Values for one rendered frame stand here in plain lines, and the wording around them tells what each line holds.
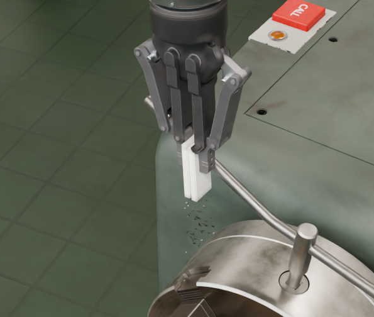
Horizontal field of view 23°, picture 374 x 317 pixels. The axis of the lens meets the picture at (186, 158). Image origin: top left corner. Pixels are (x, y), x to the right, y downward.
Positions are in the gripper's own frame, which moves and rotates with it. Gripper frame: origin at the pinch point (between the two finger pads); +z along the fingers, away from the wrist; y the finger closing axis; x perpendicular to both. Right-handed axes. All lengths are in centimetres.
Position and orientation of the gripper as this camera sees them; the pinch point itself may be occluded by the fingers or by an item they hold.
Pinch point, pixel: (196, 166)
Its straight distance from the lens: 98.6
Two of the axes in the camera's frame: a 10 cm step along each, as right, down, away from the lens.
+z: 0.5, 8.1, 5.8
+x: 5.7, -5.0, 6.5
